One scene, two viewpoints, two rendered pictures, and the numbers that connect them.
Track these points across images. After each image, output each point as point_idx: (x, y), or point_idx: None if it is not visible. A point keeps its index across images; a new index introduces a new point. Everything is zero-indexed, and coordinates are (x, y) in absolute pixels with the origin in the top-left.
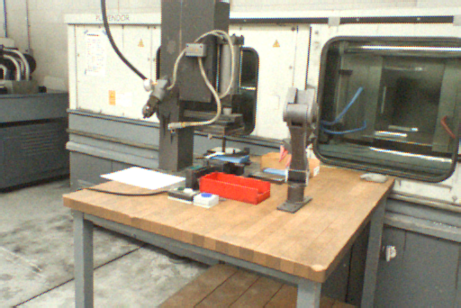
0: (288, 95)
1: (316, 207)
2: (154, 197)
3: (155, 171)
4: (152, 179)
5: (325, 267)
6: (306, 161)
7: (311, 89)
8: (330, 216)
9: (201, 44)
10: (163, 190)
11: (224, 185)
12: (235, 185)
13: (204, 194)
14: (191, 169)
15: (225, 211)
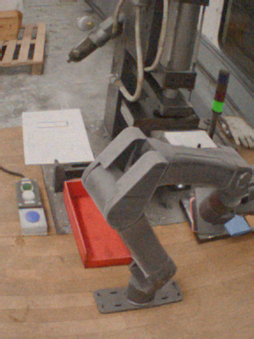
0: (112, 146)
1: (155, 320)
2: (6, 179)
3: (86, 127)
4: (56, 142)
5: None
6: (154, 264)
7: (150, 158)
8: None
9: None
10: (33, 170)
11: (71, 214)
12: (77, 224)
13: (30, 214)
14: (56, 164)
15: (30, 252)
